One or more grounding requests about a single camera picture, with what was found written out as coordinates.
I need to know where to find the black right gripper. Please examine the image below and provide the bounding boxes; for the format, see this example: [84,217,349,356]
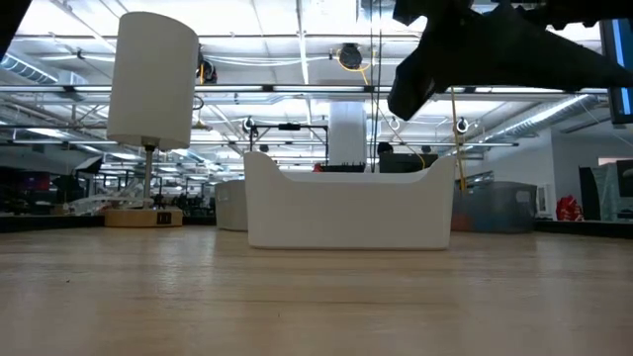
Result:
[388,0,633,123]

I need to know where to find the dark background screen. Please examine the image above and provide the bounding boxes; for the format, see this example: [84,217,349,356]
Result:
[379,152,440,174]

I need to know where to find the white plastic bin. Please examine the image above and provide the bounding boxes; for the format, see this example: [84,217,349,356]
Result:
[242,151,457,252]

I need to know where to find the transparent grey plastic bin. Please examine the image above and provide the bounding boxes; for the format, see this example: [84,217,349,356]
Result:
[450,181,540,234]

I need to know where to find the red bag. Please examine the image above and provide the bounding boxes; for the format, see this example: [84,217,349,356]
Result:
[556,196,584,223]

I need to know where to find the computer monitor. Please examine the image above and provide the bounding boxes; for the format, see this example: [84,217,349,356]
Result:
[599,18,633,125]

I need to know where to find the white lamp with wooden base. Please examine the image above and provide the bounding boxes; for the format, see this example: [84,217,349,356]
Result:
[102,12,200,229]

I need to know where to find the black hanging cables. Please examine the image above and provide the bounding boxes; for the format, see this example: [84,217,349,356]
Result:
[369,0,385,174]

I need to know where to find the black ceiling cable reel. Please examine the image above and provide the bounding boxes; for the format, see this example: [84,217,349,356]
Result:
[199,58,219,85]
[338,43,365,71]

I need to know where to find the yellow hanging cord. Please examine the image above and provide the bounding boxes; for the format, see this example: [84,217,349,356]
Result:
[447,87,469,193]

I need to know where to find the black metal frame rig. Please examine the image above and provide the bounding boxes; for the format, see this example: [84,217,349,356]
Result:
[249,123,330,167]

